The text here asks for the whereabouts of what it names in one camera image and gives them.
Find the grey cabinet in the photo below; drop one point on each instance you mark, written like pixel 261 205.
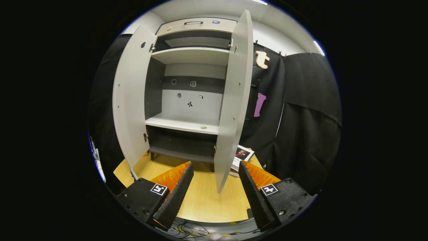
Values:
pixel 190 100

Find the white photo-cover book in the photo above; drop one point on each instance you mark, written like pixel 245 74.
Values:
pixel 242 155

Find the grey cabinet drawer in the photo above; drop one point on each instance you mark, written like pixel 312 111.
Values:
pixel 197 26

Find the black backdrop cloth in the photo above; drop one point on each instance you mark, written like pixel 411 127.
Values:
pixel 307 134

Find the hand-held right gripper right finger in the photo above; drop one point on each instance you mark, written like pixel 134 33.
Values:
pixel 254 197

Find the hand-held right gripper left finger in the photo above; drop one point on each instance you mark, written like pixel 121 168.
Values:
pixel 177 197

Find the white cabinet shelf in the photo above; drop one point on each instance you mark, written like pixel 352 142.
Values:
pixel 180 122
pixel 190 55

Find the grey cabinet door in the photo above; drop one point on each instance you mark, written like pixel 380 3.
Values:
pixel 130 97
pixel 234 100

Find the large ceiling light panel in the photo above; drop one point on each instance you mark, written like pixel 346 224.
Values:
pixel 259 2

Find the white blue-edged panel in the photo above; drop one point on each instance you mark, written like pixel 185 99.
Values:
pixel 98 165

